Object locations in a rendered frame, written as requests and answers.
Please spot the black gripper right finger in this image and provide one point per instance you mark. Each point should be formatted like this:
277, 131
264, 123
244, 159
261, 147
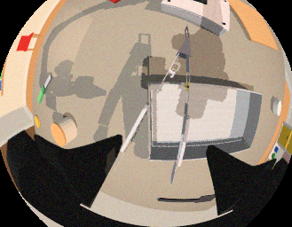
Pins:
231, 177

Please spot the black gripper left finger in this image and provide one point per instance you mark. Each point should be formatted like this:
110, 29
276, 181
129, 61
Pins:
86, 167

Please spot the grey rectangular tin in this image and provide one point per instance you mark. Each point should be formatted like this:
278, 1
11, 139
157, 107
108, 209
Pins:
223, 116

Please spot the white cylindrical container with orange lid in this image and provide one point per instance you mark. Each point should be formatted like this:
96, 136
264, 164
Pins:
64, 131

